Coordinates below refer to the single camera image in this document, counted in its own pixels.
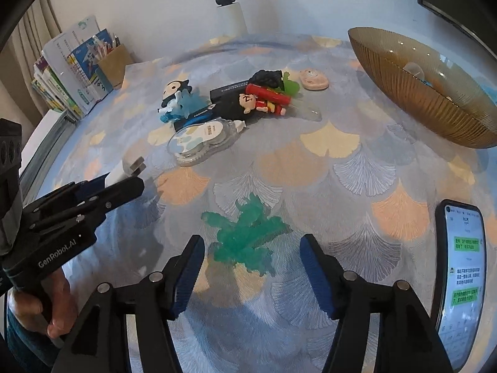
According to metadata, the boy figurine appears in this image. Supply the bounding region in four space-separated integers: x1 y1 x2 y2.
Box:
238 92 286 117

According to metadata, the clear correction tape dispenser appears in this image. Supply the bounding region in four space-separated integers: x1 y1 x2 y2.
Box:
167 118 247 168

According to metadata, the green rubber toy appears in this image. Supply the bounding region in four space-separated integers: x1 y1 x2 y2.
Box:
280 70 301 99

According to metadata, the black smartphone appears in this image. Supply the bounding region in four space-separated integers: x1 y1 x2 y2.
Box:
432 199 487 371

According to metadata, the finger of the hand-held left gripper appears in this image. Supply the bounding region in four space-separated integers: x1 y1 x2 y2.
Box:
37 181 107 212
25 175 145 237

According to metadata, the brown pen holder box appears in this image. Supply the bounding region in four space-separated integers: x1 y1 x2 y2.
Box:
96 44 136 90

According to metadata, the row of books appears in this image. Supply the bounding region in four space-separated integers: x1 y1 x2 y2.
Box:
31 16 113 121

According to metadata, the bunch of pens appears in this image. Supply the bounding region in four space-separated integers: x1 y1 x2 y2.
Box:
91 34 122 61

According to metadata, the clear plastic wrapper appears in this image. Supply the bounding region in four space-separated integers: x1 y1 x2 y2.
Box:
289 103 323 122

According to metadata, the black white cat figure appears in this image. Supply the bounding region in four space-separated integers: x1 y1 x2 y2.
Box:
160 80 192 109

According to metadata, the black monitor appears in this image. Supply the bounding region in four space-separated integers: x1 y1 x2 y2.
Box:
415 0 497 57

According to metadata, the pink round eraser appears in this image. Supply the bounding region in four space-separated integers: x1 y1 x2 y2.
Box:
299 69 330 91

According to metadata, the black case with blue stripe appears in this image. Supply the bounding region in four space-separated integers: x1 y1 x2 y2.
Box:
173 99 243 133

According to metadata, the amber ribbed glass bowl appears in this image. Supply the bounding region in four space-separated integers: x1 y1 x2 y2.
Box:
347 26 497 149

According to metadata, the person's left hand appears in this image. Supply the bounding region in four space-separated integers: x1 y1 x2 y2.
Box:
8 270 78 338

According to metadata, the white pole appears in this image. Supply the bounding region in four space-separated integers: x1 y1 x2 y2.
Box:
212 0 249 35

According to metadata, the beige curtain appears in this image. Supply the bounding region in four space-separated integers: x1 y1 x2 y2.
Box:
8 0 65 117

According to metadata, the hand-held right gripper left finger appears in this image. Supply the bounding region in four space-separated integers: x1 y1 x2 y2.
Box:
50 235 205 373

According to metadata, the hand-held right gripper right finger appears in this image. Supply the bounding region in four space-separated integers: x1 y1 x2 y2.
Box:
301 234 455 373

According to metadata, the white rectangular object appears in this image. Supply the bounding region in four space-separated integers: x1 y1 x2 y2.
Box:
104 156 146 187

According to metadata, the green translucent dinosaur toy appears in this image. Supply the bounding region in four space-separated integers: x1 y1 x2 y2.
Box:
201 193 292 278

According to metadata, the ginkgo leaf print tablecloth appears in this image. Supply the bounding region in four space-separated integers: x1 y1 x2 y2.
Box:
23 33 497 373

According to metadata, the person's left forearm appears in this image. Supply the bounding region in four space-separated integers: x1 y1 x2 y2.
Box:
5 307 59 370

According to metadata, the red firecracker toy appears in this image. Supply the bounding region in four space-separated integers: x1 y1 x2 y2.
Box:
245 82 292 106

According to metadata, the black dinosaur toy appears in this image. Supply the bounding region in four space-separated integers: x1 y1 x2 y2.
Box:
252 69 286 90

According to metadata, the blue white figurine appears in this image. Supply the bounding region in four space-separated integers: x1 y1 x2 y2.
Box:
157 89 208 123

